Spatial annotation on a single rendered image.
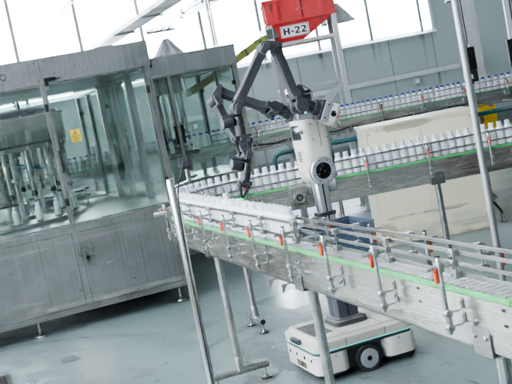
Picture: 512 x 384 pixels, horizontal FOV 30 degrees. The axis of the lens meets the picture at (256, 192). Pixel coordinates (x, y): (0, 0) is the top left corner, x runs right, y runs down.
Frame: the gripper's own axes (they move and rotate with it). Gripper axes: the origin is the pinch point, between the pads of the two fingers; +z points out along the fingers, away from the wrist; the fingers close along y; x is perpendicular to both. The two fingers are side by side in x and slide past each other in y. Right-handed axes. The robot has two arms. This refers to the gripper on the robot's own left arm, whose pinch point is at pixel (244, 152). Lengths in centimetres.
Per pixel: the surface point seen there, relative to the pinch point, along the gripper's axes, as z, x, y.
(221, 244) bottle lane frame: 49, 10, -20
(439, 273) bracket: 35, -246, -23
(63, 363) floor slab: 140, 222, -102
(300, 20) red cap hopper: -113, 608, 291
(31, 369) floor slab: 141, 228, -126
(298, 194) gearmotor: 45, 135, 75
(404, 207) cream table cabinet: 102, 331, 251
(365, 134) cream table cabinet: 25, 338, 227
